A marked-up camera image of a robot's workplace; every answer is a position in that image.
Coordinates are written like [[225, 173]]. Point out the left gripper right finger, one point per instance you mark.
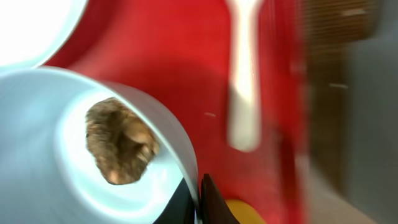
[[214, 209]]

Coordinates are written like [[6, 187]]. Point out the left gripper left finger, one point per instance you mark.
[[180, 208]]

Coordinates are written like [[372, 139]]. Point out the yellow plastic cup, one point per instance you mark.
[[244, 213]]

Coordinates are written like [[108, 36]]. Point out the brown food lump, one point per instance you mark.
[[121, 143]]

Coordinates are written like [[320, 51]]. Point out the light blue bowl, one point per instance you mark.
[[49, 176]]

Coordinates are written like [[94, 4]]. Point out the white plastic spoon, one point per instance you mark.
[[244, 112]]

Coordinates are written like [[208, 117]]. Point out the red plastic tray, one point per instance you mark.
[[178, 52]]

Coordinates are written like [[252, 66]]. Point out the large light blue plate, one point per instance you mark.
[[32, 31]]

